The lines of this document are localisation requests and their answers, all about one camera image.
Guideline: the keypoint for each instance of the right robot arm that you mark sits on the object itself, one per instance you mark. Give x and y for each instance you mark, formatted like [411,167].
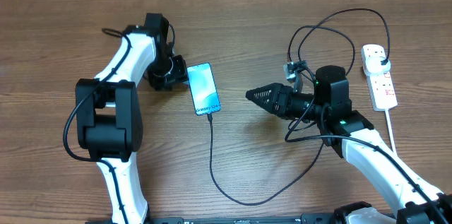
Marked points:
[354,138]

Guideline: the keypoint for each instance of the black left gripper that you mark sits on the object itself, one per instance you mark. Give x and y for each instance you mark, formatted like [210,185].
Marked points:
[181,74]

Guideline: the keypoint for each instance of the white power strip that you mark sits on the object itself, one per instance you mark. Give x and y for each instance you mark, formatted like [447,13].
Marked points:
[381,89]

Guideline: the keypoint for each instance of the white charger plug adapter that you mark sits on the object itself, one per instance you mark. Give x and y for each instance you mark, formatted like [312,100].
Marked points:
[373,66]

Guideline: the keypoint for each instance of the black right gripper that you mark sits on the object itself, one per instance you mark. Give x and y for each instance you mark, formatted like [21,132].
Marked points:
[274,90]

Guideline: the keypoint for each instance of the blue Galaxy smartphone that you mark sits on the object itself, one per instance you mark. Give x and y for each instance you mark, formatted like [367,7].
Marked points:
[203,89]

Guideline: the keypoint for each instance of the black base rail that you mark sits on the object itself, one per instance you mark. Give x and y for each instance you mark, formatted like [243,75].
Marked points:
[305,218]

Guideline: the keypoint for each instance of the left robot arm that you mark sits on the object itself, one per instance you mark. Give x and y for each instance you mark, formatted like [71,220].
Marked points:
[108,116]

